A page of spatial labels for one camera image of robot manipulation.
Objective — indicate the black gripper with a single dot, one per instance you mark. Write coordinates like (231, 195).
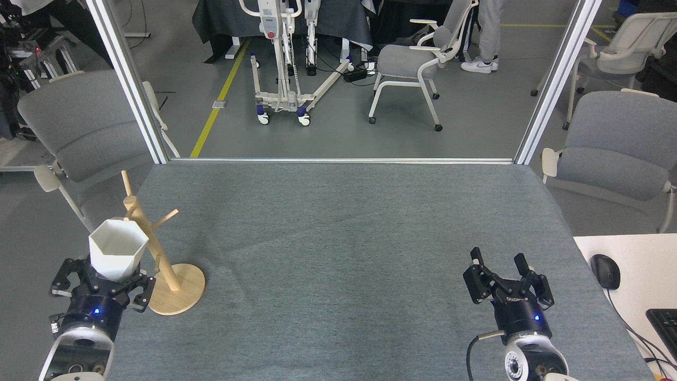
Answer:
(521, 317)
(98, 307)

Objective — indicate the white hexagonal cup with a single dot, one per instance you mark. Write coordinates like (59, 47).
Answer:
(116, 254)

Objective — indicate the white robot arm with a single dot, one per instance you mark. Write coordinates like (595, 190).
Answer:
(534, 360)
(76, 354)

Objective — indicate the wooden cup rack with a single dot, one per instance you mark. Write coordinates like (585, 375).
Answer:
(180, 291)

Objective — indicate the black computer mouse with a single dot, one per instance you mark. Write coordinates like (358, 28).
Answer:
(606, 271)

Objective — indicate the white desk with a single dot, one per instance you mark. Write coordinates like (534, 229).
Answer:
(645, 264)

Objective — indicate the black keyboard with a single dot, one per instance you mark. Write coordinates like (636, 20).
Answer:
(666, 330)

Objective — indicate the metal equipment cart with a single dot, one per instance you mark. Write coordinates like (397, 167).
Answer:
(45, 58)

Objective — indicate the white wheeled stand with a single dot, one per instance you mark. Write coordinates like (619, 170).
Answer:
(288, 100)

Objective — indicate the black power strip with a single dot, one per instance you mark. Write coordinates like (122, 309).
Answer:
(355, 74)

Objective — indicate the table with black cloth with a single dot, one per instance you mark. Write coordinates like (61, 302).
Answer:
(222, 18)

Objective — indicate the grey chair with cream frame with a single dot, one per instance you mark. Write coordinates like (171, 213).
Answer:
(619, 153)
(84, 127)

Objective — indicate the silver frame post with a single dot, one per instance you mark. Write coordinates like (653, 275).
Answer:
(129, 79)
(555, 79)

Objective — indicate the silver table edge rail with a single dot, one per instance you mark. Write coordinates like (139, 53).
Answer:
(344, 160)

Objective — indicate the grey chair with white frame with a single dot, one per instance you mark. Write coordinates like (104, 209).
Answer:
(407, 61)
(608, 66)

